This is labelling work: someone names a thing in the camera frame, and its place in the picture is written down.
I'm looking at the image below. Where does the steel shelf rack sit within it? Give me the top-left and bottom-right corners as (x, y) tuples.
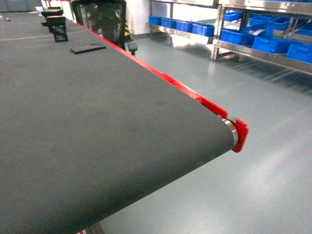
(146, 0), (312, 74)

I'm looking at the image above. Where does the black smartphone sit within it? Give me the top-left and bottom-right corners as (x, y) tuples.
(70, 43), (106, 54)

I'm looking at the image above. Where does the black office chair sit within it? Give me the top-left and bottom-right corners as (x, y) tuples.
(71, 0), (138, 56)

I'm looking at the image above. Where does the black box near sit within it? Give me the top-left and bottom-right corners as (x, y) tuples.
(46, 16), (68, 42)

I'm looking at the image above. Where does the black box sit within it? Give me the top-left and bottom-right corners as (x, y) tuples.
(46, 16), (68, 42)
(40, 9), (63, 32)

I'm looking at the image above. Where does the blue bin on rack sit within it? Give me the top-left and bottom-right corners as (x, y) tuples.
(252, 37), (303, 54)

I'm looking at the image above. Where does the black box far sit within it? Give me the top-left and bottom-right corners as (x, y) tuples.
(40, 9), (63, 32)

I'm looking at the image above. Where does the red conveyor side rail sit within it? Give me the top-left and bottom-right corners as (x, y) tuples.
(78, 24), (249, 153)

